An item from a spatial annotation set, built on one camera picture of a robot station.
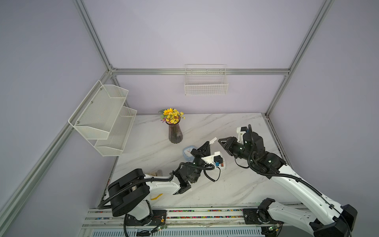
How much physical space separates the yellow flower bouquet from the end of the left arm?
10.2 inches

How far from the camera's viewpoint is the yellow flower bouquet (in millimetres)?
876

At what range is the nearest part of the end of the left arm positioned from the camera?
0.58 m
